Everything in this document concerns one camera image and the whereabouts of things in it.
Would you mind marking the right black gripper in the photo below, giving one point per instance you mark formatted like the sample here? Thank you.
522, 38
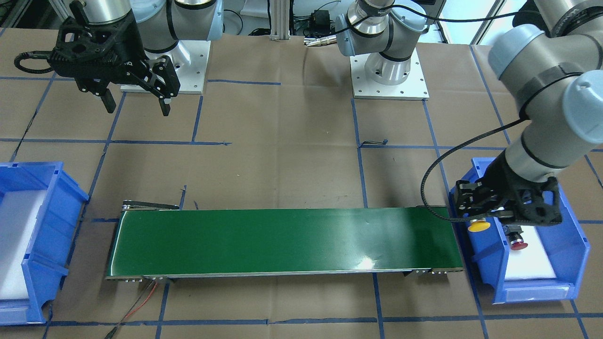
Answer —
133, 52

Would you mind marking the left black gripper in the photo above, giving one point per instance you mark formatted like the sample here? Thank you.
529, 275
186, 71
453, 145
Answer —
493, 185

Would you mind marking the yellow push button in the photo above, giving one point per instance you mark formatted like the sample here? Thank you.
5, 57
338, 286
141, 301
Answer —
478, 225

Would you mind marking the red push button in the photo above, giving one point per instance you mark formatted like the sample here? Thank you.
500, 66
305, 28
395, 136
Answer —
514, 237

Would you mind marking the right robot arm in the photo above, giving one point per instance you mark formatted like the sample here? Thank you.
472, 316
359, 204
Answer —
157, 20

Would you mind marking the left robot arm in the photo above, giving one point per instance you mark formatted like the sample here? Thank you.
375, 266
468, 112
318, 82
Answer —
554, 75

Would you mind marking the white foam pad bin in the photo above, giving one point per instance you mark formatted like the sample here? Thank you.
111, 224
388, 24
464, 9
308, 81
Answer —
18, 216
531, 262

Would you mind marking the blue plastic bin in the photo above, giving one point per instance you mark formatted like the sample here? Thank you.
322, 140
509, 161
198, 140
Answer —
567, 248
44, 264

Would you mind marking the green conveyor belt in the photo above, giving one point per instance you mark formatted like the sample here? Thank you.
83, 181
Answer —
247, 243

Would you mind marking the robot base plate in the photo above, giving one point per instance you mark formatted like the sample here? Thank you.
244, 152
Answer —
190, 59
374, 77

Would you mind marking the aluminium frame post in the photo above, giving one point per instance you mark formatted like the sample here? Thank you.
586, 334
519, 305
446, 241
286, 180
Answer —
280, 13

